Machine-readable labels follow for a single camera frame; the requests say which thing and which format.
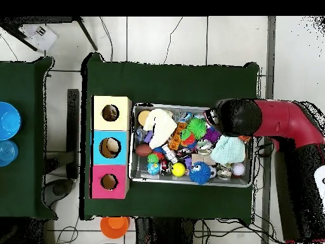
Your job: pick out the white printed card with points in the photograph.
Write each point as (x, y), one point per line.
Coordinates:
(40, 36)

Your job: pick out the translucent blue plastic cup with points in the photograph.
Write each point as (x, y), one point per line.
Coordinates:
(7, 152)

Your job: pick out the black tripod stand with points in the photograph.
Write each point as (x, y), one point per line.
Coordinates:
(86, 33)

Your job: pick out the orange plastic block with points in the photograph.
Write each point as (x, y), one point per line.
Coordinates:
(175, 139)

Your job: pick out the wooden box with three holes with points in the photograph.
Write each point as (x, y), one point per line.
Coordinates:
(119, 122)

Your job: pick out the small globe ball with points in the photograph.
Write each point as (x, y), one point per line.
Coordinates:
(153, 169)

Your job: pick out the green cloth covered side table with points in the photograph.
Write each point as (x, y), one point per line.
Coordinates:
(25, 178)

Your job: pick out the blue fuzzy ball with eyes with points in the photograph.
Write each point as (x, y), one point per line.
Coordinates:
(201, 174)

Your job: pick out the cream knitted cloth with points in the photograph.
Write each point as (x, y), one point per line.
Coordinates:
(160, 127)

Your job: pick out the yellow ball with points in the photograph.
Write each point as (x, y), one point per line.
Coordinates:
(178, 169)

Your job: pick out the blue plastic bowl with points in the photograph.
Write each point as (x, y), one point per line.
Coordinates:
(9, 120)

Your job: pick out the black flat panel stand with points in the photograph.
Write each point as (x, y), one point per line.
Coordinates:
(73, 127)

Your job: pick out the grey round base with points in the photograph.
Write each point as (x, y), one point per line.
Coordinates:
(58, 189)

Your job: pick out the dark green tablecloth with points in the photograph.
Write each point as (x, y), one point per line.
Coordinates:
(172, 84)

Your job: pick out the mint knitted cloth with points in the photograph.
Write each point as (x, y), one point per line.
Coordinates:
(228, 150)

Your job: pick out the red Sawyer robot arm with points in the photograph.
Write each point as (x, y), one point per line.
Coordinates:
(287, 122)

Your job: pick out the white baseball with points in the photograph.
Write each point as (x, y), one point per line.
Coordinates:
(238, 169)

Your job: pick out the brown toy football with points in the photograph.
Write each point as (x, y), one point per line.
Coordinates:
(143, 150)

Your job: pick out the purple spiky ball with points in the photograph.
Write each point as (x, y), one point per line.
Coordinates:
(212, 134)

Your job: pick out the orange plastic cone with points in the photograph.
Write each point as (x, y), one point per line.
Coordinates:
(114, 227)

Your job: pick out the green spiky rubber ball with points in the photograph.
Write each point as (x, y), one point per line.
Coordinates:
(196, 128)

